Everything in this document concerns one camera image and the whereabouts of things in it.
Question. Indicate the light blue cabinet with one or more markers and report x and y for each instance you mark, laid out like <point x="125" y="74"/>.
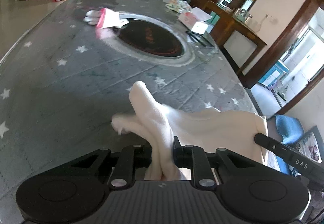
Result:
<point x="273" y="74"/>

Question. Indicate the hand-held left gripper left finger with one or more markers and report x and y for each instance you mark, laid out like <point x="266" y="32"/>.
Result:
<point x="148" y="156"/>

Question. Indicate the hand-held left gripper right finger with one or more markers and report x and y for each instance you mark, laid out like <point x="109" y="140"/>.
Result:
<point x="177" y="154"/>

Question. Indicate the pink and white tissue box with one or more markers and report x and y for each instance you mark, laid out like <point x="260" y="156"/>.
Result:
<point x="193" y="20"/>

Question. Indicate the white glove with pink cuff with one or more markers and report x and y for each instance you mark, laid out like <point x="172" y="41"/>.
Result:
<point x="107" y="18"/>

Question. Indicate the floral patterned cloth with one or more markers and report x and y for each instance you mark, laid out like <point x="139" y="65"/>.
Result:
<point x="178" y="6"/>

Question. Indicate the butterfly print cushion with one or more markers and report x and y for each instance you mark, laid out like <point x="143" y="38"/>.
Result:
<point x="312" y="148"/>

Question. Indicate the round black induction cooktop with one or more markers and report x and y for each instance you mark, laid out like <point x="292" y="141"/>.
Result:
<point x="151" y="38"/>

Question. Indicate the blue cushion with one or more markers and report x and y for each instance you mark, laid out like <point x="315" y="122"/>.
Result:
<point x="288" y="130"/>

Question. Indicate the glass jar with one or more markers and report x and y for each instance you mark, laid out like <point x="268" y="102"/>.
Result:
<point x="248" y="18"/>
<point x="238" y="12"/>

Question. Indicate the cream sweatshirt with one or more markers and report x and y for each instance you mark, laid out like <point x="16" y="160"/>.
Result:
<point x="192" y="128"/>

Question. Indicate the dark wooden sideboard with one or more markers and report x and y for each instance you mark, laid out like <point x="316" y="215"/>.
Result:
<point x="238" y="31"/>

